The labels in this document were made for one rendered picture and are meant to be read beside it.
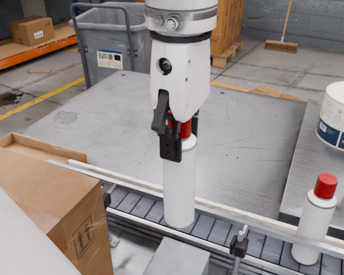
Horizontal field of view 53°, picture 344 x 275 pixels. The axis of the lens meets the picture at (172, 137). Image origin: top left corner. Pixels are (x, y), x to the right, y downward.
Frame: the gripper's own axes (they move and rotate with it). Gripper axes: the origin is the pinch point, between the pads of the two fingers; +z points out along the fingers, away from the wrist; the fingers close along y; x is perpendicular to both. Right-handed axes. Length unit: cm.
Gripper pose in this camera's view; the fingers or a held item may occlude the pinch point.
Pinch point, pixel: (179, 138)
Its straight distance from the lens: 49.6
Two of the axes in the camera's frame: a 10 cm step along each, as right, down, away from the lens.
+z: 0.0, 8.5, 5.3
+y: 4.1, -4.9, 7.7
